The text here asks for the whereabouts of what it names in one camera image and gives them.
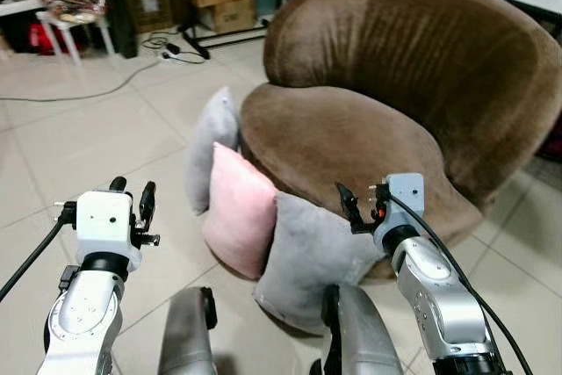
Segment brown velvet round sofa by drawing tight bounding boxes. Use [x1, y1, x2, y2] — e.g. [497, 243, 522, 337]
[239, 0, 562, 258]

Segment large grey pillow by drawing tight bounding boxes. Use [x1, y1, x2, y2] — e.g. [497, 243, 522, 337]
[253, 191, 389, 337]

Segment small grey pillow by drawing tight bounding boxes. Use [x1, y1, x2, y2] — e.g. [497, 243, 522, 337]
[184, 87, 241, 217]

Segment pink pillow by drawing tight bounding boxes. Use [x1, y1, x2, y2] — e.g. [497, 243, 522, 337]
[201, 142, 279, 281]

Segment red and black object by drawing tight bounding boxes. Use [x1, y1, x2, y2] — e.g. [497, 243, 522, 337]
[537, 115, 562, 164]

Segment grey left robot leg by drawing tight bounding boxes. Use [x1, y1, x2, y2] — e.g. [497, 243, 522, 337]
[157, 286, 220, 375]

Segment grey robot leg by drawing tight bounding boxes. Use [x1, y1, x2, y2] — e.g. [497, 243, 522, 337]
[309, 282, 407, 375]
[157, 286, 220, 375]

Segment grey right robot leg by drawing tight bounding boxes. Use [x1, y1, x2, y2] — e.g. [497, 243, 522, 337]
[309, 282, 407, 375]

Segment red object under table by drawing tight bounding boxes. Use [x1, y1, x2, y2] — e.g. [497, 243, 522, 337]
[25, 21, 64, 56]

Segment white stool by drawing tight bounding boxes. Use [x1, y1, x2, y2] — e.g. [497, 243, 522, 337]
[36, 10, 117, 66]

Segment small cardboard box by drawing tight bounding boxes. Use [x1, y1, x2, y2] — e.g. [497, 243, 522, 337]
[199, 0, 258, 36]

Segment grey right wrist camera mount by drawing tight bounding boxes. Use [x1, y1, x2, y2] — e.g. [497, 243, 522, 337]
[372, 173, 427, 232]

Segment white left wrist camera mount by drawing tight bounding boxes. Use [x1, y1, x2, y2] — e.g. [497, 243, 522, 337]
[74, 190, 143, 272]

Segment grey floor cable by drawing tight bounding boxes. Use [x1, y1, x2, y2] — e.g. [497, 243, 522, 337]
[0, 58, 164, 103]

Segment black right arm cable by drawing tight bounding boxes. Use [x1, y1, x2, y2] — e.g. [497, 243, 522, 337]
[386, 193, 534, 375]

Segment power strip with black cables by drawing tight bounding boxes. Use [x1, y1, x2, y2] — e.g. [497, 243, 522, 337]
[140, 30, 209, 66]

